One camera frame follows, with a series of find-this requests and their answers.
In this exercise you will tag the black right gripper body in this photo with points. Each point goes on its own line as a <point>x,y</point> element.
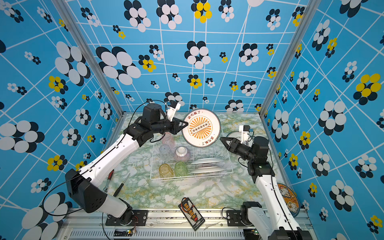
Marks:
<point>246,152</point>

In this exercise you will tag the green transparent cup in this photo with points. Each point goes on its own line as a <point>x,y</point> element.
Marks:
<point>181,170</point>

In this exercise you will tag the pink transparent plastic cup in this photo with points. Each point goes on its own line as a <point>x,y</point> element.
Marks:
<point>169,140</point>

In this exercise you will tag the white wire dish rack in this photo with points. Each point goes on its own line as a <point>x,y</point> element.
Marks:
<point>163,154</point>

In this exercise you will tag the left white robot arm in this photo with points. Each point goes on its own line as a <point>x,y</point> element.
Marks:
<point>83,185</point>

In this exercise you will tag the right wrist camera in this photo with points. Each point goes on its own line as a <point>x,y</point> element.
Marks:
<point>244,130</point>

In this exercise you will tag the orange sunburst plate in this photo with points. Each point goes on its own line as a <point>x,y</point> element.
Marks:
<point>203,130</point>

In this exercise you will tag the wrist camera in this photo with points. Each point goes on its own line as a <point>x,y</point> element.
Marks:
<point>244,130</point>
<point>172,109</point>

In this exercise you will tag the small green circuit board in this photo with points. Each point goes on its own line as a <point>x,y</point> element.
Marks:
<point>121,233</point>

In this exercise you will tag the large plain white plate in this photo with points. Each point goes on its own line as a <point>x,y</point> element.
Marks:
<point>207,170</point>

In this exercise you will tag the aluminium front rail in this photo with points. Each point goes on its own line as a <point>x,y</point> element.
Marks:
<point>162,224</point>

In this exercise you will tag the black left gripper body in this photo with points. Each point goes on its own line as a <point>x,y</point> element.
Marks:
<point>162,126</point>

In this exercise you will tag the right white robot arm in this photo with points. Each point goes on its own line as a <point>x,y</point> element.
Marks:
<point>279,223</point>

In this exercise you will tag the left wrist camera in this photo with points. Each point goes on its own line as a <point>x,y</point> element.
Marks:
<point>172,109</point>

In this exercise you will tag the yellow transparent cup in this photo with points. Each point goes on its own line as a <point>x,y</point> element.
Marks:
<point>165,171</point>

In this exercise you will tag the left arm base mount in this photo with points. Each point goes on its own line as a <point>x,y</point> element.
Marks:
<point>138,217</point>

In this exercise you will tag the cartoon round mat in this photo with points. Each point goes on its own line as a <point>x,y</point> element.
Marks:
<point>290,199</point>

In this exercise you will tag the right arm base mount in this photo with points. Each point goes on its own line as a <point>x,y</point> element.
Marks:
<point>234,218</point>

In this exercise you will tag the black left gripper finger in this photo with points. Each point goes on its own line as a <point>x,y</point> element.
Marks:
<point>179,123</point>
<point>176,130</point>

